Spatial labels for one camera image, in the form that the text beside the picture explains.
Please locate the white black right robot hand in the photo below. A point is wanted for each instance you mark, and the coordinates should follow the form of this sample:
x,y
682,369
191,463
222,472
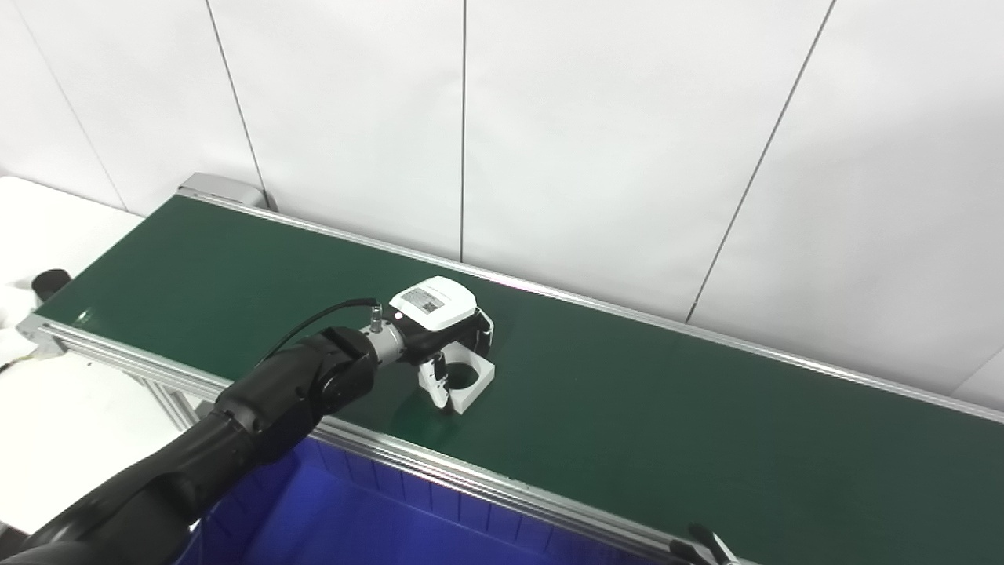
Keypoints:
x,y
702,549

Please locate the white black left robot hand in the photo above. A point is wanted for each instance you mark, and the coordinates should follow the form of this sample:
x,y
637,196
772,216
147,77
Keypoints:
x,y
435,302

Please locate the white square part with hole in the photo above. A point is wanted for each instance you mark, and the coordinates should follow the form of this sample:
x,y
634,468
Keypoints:
x,y
474,386

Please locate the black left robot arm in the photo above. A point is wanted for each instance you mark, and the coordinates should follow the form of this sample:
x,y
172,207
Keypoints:
x,y
235,424

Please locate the green conveyor belt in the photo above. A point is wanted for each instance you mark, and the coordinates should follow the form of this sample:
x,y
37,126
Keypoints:
x,y
392,447
627,408

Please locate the blue plastic bin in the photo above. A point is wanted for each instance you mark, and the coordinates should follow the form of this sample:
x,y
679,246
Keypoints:
x,y
329,518

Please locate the aluminium conveyor leg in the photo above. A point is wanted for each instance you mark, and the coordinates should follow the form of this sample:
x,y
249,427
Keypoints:
x,y
169,402

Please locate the small black cylinder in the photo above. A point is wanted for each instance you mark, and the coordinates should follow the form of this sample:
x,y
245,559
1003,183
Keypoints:
x,y
51,284

